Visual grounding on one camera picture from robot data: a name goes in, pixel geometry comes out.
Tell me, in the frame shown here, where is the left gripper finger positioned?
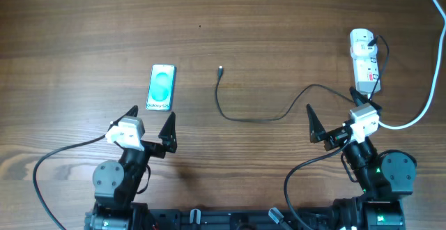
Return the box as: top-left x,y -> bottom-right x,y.
158,112 -> 177,153
108,105 -> 139,132

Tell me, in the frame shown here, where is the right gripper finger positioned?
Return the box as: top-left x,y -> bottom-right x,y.
349,86 -> 382,114
306,104 -> 327,144

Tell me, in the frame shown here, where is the light blue smartphone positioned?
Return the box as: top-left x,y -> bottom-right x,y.
146,64 -> 176,111

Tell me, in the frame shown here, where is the black USB charging cable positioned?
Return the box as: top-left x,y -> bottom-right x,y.
214,34 -> 390,123

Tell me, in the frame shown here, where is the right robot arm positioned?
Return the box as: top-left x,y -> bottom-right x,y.
298,88 -> 417,229

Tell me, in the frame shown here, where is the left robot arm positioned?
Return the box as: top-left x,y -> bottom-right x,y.
84,105 -> 177,230

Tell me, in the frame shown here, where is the white USB charger plug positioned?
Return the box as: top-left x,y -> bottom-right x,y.
350,40 -> 377,60

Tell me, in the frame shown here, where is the white power strip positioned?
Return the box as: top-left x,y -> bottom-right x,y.
350,29 -> 380,95

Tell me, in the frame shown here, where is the left camera black cable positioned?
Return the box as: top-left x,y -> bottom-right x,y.
32,135 -> 107,230

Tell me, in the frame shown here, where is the white power strip cord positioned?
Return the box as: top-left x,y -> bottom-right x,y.
369,0 -> 446,130

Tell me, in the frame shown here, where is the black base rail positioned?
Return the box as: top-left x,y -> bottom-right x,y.
83,207 -> 407,230

